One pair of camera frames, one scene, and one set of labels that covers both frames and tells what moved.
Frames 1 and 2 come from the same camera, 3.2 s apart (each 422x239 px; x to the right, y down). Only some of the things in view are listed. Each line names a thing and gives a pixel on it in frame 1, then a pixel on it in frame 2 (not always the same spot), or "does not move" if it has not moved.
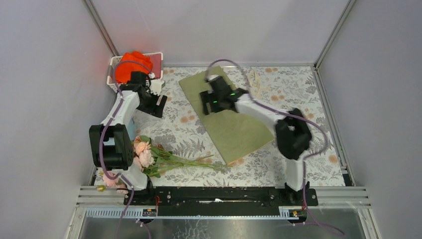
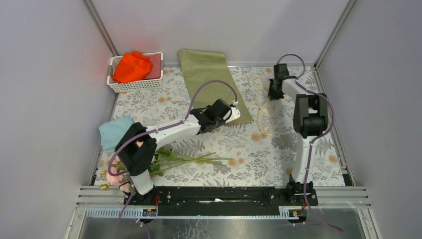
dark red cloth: [156, 60] does not move
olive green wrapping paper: [235, 134] -> [201, 66]
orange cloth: [132, 61] does not move
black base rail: [222, 201] does not move
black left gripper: [155, 109] -> [221, 121]
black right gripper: [206, 97] -> [271, 95]
